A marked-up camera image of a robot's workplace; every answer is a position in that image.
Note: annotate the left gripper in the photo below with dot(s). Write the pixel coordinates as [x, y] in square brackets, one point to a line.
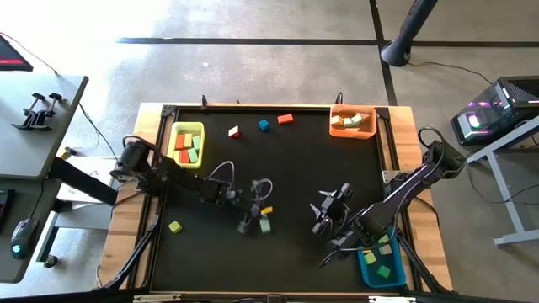
[248, 206]

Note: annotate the desktop computer with coloured lights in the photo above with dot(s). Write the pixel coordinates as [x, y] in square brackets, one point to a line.
[497, 109]

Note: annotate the black keyboard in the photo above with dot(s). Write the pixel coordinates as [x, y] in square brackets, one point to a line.
[5, 208]

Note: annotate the red triangular wooden block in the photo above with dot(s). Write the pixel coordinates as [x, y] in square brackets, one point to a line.
[233, 131]

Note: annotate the red rectangular block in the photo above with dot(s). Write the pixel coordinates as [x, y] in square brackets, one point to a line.
[185, 156]

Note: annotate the yellow tape tag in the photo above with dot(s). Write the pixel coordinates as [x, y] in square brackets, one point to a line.
[266, 210]

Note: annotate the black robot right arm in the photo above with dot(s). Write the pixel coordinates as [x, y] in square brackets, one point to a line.
[396, 198]

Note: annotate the tan wooden cube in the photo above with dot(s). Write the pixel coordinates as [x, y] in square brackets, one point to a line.
[385, 249]

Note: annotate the mint rectangular block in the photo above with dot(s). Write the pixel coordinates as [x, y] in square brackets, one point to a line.
[196, 142]
[265, 225]
[193, 155]

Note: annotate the black caster wheel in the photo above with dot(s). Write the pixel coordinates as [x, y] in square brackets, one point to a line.
[50, 261]

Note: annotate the black screw clamp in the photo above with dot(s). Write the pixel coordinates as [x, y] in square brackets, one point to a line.
[45, 118]
[30, 115]

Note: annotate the black table mat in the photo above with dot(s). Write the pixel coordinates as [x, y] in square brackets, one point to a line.
[236, 269]

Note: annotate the orange-red rectangular block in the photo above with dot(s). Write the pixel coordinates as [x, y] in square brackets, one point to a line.
[285, 119]
[180, 141]

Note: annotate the grey desk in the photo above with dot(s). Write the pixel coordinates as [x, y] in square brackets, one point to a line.
[25, 139]

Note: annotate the black computer mouse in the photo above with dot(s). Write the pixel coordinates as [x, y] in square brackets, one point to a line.
[23, 235]

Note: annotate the silver metal bracket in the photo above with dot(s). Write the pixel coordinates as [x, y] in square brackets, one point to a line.
[156, 299]
[391, 299]

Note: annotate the grey metal side table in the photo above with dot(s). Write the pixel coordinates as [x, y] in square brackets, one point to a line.
[516, 237]

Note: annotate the long tan wooden block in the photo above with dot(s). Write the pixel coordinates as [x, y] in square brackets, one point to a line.
[188, 140]

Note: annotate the black pole stand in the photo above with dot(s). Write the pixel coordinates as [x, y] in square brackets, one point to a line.
[398, 52]

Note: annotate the yellow plastic bin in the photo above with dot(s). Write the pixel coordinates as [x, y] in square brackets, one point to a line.
[170, 162]

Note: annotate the yellow-green cube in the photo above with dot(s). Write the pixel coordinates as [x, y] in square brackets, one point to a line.
[175, 226]
[383, 239]

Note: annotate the orange wedge block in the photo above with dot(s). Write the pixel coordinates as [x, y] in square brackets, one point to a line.
[336, 120]

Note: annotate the orange plastic bin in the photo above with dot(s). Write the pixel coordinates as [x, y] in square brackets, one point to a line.
[353, 132]

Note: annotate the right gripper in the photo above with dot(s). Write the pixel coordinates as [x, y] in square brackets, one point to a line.
[337, 208]

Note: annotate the green cube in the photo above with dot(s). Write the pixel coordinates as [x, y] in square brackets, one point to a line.
[383, 271]

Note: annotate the white block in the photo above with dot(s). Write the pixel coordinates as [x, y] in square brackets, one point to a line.
[364, 115]

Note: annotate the yellow cube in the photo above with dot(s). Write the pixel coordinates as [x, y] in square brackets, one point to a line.
[370, 258]

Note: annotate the blue plastic bin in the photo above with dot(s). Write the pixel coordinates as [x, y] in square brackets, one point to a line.
[393, 273]

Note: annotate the white sheet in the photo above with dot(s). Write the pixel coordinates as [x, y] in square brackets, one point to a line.
[69, 195]

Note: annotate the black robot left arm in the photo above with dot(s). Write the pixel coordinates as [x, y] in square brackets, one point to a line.
[185, 181]

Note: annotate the blue wooden cube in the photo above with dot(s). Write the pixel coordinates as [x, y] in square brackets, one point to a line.
[263, 124]

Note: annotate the black diagonal support beam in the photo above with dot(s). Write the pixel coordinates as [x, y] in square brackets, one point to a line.
[84, 181]

